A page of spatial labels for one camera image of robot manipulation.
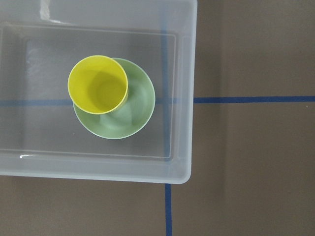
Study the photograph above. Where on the yellow plastic cup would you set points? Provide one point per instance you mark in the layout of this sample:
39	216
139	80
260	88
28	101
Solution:
98	85

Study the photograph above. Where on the green plastic bowl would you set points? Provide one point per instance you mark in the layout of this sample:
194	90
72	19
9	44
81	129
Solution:
133	115

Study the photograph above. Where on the translucent plastic storage box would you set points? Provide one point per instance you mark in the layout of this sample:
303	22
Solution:
41	41

